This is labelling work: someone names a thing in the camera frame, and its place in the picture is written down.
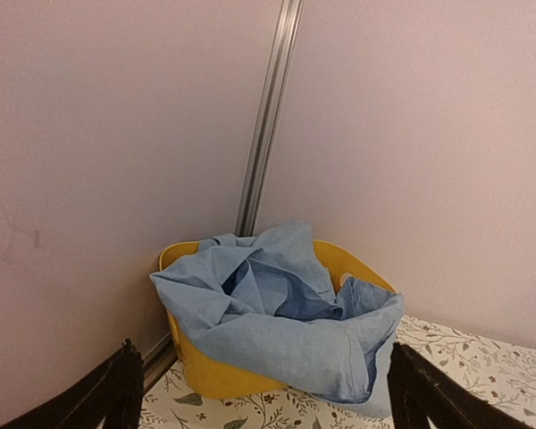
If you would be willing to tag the left aluminium corner post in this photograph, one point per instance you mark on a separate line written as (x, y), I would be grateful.
(268, 114)

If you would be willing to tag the blue button-up shirt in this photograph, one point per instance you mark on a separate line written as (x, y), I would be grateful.
(267, 305)

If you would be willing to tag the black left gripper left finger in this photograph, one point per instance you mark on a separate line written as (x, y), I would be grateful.
(110, 396)

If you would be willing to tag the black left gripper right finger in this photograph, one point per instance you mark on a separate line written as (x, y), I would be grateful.
(421, 395)

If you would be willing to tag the yellow plastic basket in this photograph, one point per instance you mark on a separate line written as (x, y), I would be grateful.
(219, 381)

